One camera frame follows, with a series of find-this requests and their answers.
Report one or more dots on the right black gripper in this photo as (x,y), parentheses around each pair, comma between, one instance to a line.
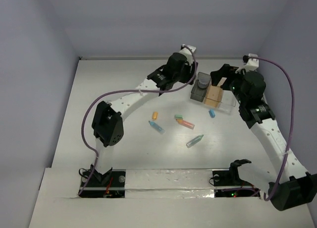
(225,71)

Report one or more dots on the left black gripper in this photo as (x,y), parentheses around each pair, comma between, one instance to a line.
(189,71)

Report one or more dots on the wooden bin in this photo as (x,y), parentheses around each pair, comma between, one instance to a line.
(214,94)

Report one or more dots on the clear plastic bin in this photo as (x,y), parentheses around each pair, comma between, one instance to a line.
(227,102)

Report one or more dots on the small blue eraser cap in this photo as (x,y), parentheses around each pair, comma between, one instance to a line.
(212,113)

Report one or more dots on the green eraser cap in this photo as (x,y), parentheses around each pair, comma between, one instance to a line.
(178,116)

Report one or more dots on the orange eraser cap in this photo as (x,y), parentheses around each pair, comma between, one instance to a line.
(154,115)

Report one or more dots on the orange pencil-shaped case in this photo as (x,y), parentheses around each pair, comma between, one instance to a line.
(185,123)

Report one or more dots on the dark grey plastic bin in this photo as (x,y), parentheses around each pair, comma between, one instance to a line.
(197,93)

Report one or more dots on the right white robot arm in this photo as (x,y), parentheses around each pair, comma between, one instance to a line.
(294,185)

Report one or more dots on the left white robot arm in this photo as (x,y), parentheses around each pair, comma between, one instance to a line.
(108,120)

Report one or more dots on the blue pencil-shaped case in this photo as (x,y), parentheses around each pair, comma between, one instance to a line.
(155,126)

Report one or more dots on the teal pencil-shaped case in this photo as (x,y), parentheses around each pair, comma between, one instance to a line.
(194,141)

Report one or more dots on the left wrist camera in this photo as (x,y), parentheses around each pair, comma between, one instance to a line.
(187,49)

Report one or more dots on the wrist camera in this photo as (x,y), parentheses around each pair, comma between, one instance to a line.
(187,49)
(250,62)

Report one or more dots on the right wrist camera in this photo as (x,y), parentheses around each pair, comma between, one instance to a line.
(250,62)

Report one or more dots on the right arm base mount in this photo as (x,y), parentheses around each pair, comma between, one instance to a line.
(228,184)

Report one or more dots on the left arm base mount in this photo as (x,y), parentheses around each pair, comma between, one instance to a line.
(108,185)

